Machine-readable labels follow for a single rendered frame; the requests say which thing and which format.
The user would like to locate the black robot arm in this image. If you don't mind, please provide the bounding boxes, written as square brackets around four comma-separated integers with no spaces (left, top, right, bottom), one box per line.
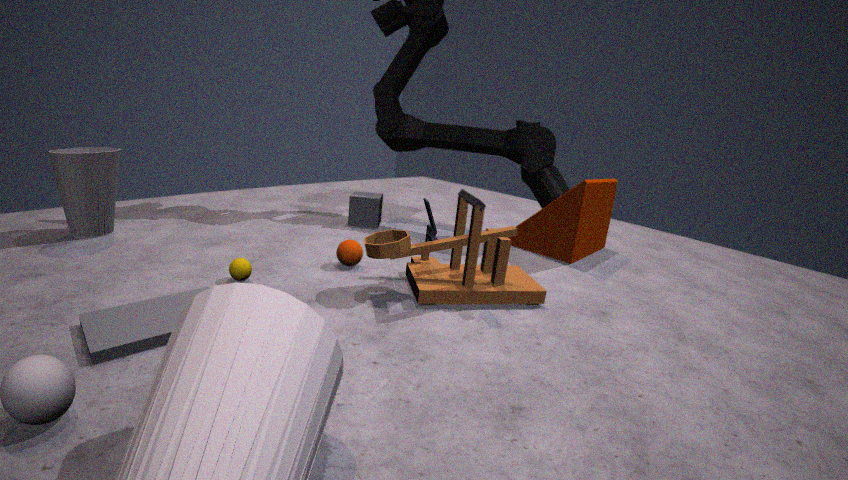
[371,0,570,209]

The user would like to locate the grey ball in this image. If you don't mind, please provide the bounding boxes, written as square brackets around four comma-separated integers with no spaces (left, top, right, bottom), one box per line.
[0,354,76,425]

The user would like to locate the yellow ball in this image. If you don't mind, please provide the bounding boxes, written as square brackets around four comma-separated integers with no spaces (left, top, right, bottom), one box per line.
[229,258,252,281]

